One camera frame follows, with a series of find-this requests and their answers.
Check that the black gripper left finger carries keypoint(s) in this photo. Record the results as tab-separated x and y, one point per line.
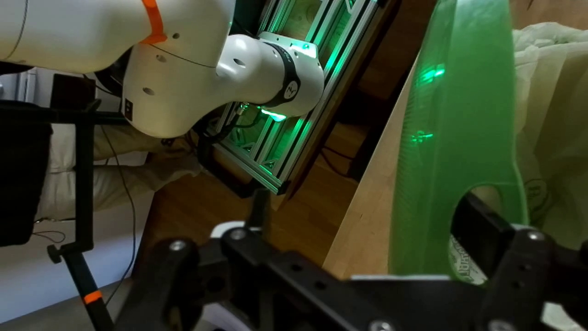
258	211

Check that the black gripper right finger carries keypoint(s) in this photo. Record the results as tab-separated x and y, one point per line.
484	226

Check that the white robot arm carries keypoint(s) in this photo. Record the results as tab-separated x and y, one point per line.
172	66

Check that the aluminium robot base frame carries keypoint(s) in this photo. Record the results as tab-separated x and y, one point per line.
295	121

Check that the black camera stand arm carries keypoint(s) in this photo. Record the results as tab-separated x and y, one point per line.
83	184

